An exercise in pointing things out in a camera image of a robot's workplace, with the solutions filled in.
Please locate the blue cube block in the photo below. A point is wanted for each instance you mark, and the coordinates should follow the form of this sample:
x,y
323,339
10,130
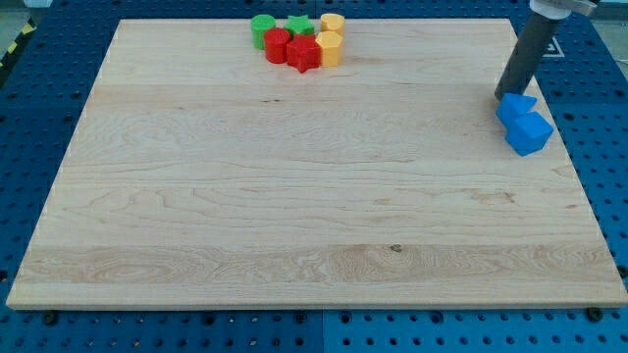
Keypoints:
x,y
528,133

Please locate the yellow cylinder block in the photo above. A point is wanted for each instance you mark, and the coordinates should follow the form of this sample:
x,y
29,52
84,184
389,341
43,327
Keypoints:
x,y
333,22

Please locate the green cylinder block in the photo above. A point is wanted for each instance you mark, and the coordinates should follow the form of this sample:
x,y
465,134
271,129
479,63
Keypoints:
x,y
259,25

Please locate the blue triangular block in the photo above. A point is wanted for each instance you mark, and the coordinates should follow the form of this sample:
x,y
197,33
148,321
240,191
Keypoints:
x,y
513,106

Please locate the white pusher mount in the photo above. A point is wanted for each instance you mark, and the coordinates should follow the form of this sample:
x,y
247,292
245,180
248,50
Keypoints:
x,y
561,9

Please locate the light wooden board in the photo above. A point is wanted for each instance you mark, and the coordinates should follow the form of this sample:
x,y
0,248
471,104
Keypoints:
x,y
202,177

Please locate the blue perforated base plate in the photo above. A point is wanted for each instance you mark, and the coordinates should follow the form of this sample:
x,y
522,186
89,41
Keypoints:
x,y
40,105

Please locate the red star block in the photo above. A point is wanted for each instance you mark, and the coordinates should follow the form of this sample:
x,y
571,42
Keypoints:
x,y
303,53

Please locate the green star block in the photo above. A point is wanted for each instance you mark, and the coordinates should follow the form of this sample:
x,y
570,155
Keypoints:
x,y
299,25

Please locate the red cylinder block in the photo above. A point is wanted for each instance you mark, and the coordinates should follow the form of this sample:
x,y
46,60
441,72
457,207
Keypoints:
x,y
275,43

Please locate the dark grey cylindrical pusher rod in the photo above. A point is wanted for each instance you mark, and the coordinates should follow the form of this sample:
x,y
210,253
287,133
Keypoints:
x,y
527,54

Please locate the yellow hexagon block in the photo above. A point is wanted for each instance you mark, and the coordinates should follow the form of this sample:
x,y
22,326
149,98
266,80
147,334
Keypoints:
x,y
331,44

